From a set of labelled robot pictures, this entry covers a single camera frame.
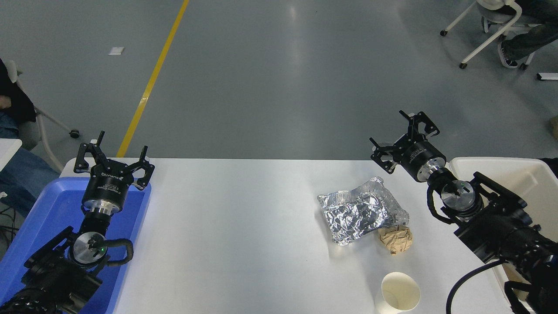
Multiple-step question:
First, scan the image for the crumpled tan paper ball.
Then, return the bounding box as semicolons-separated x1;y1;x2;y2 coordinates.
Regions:
378;225;413;256

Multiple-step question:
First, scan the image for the black object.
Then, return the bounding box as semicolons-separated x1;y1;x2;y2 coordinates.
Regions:
540;157;558;178

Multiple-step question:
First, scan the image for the small white table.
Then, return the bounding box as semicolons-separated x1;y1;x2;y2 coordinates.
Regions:
0;138;23;173

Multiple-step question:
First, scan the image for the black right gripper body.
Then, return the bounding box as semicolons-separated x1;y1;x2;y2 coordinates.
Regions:
397;140;447;183

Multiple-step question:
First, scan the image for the person with dark shoes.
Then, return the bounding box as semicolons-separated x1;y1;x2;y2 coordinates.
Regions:
480;0;558;69

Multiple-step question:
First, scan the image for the crumpled silver foil tray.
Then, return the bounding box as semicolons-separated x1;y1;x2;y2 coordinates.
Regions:
317;176;410;246

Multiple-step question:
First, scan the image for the white chair with grey seat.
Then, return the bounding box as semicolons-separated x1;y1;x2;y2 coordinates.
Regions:
4;60;80;173

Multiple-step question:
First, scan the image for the white paper cup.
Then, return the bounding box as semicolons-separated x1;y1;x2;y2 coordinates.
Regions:
374;272;421;314

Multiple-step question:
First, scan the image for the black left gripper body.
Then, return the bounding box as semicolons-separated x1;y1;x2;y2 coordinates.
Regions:
82;162;134;206

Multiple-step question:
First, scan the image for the large pale bin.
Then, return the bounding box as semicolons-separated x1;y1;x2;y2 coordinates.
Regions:
448;157;558;314

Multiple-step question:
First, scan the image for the blue plastic tray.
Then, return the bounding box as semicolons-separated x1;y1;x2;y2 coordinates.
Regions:
0;177;152;314

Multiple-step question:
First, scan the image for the person in blue trousers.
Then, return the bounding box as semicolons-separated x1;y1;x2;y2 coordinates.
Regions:
0;58;60;218

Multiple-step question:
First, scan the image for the white wheeled chair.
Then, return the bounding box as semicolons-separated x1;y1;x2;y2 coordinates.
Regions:
439;0;539;70

